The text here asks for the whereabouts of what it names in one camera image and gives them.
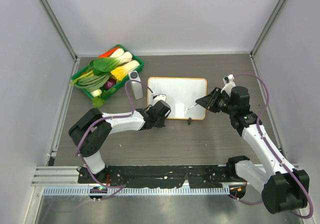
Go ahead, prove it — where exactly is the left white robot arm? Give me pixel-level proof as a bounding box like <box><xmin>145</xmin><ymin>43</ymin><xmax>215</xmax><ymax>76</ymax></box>
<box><xmin>68</xmin><ymin>100</ymin><xmax>171</xmax><ymax>184</ymax></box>

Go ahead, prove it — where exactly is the white pen holder box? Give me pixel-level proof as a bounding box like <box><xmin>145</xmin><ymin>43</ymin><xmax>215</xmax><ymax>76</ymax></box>
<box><xmin>128</xmin><ymin>70</ymin><xmax>144</xmax><ymax>100</ymax></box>

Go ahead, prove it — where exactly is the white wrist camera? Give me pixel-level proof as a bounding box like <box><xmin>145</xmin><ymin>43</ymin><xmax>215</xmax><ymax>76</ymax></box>
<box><xmin>152</xmin><ymin>94</ymin><xmax>167</xmax><ymax>106</ymax></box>
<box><xmin>221</xmin><ymin>74</ymin><xmax>236</xmax><ymax>95</ymax></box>

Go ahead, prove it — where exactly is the grey slotted cable duct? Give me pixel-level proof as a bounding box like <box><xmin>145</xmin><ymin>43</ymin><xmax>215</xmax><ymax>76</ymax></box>
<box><xmin>42</xmin><ymin>185</ymin><xmax>230</xmax><ymax>197</ymax></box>

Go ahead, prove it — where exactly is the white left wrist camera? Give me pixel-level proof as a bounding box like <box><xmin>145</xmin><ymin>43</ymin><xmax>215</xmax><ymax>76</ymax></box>
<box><xmin>152</xmin><ymin>94</ymin><xmax>167</xmax><ymax>106</ymax></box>

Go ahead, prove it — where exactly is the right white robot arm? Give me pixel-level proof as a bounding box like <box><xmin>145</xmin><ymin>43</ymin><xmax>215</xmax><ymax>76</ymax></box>
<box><xmin>195</xmin><ymin>86</ymin><xmax>313</xmax><ymax>214</ymax></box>

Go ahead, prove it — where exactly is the green bok choy toy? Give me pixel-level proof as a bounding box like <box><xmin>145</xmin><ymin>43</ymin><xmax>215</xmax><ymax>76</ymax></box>
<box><xmin>85</xmin><ymin>47</ymin><xmax>124</xmax><ymax>76</ymax></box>

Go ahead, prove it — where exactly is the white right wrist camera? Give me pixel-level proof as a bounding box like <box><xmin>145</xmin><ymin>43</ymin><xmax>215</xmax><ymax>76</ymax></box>
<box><xmin>221</xmin><ymin>74</ymin><xmax>236</xmax><ymax>95</ymax></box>

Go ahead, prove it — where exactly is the yellow napa cabbage toy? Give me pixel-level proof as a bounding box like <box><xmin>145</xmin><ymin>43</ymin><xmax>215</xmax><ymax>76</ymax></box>
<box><xmin>110</xmin><ymin>60</ymin><xmax>140</xmax><ymax>81</ymax></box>

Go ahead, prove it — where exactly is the orange toy carrot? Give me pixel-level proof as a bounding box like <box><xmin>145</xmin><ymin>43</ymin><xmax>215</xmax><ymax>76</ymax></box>
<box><xmin>97</xmin><ymin>46</ymin><xmax>120</xmax><ymax>59</ymax></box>

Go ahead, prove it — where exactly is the green onion toy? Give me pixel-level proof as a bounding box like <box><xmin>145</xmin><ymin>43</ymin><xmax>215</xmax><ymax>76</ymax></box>
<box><xmin>69</xmin><ymin>71</ymin><xmax>111</xmax><ymax>98</ymax></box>

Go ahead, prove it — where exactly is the white bok choy toy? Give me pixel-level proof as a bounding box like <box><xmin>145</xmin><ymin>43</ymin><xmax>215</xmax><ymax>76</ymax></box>
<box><xmin>117</xmin><ymin>51</ymin><xmax>133</xmax><ymax>66</ymax></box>

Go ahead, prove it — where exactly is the green plastic vegetable tray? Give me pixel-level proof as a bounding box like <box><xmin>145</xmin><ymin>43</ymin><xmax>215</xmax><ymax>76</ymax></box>
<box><xmin>70</xmin><ymin>44</ymin><xmax>144</xmax><ymax>104</ymax></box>

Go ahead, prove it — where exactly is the purple toy onion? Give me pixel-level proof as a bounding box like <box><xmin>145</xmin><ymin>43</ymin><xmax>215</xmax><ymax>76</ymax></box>
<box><xmin>103</xmin><ymin>78</ymin><xmax>117</xmax><ymax>90</ymax></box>

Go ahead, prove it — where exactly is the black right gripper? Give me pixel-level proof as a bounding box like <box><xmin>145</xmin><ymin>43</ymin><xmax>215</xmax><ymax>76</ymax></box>
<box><xmin>196</xmin><ymin>87</ymin><xmax>237</xmax><ymax>116</ymax></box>

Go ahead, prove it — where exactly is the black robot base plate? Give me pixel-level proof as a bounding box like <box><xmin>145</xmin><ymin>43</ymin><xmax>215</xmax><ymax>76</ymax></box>
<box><xmin>77</xmin><ymin>163</ymin><xmax>257</xmax><ymax>189</ymax></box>

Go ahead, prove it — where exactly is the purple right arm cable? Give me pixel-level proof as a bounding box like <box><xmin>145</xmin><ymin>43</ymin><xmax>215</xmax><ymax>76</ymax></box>
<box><xmin>228</xmin><ymin>72</ymin><xmax>315</xmax><ymax>219</ymax></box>

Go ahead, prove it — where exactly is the yellow framed whiteboard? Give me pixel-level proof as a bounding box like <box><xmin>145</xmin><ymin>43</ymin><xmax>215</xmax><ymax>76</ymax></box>
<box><xmin>147</xmin><ymin>77</ymin><xmax>208</xmax><ymax>121</ymax></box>

